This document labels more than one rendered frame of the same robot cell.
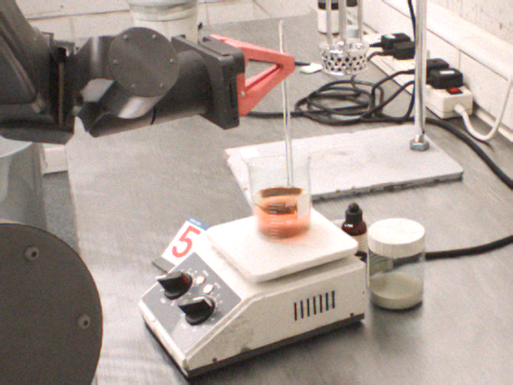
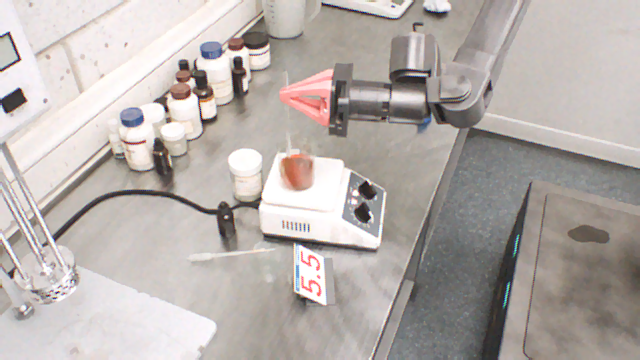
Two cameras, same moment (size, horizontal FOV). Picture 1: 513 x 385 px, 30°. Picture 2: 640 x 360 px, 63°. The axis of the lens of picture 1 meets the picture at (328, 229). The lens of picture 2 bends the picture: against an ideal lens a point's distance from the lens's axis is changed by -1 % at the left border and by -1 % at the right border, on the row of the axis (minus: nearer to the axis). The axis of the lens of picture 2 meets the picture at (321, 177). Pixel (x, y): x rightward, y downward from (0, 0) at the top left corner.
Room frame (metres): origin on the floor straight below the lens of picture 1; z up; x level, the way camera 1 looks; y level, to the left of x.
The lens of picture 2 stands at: (1.34, 0.47, 1.43)
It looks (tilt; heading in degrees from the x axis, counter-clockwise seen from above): 42 degrees down; 218
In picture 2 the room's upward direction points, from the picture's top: 1 degrees clockwise
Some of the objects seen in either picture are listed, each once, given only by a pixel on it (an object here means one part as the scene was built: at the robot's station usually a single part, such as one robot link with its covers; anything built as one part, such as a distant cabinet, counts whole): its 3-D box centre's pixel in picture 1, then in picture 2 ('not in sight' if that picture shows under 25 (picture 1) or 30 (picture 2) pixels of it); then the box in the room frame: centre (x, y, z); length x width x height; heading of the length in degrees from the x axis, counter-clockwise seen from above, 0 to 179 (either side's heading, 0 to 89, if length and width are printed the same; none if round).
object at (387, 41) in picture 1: (390, 42); not in sight; (1.68, -0.12, 0.80); 0.07 x 0.04 x 0.02; 106
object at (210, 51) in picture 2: not in sight; (214, 72); (0.69, -0.35, 0.81); 0.07 x 0.07 x 0.13
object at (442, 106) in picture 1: (412, 70); not in sight; (1.60, -0.16, 0.77); 0.40 x 0.06 x 0.04; 16
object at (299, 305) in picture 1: (260, 284); (319, 200); (0.83, 0.07, 0.79); 0.22 x 0.13 x 0.08; 119
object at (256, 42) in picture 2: not in sight; (255, 51); (0.52, -0.38, 0.79); 0.07 x 0.07 x 0.07
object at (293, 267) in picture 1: (280, 240); (304, 180); (0.85, 0.05, 0.83); 0.12 x 0.12 x 0.01; 29
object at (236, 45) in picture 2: not in sight; (237, 60); (0.60, -0.36, 0.80); 0.06 x 0.06 x 0.10
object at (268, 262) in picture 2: not in sight; (265, 258); (0.97, 0.07, 0.76); 0.06 x 0.06 x 0.02
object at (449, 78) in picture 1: (440, 79); not in sight; (1.46, -0.19, 0.80); 0.07 x 0.04 x 0.02; 106
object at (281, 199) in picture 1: (278, 195); (298, 165); (0.86, 0.05, 0.88); 0.07 x 0.06 x 0.08; 91
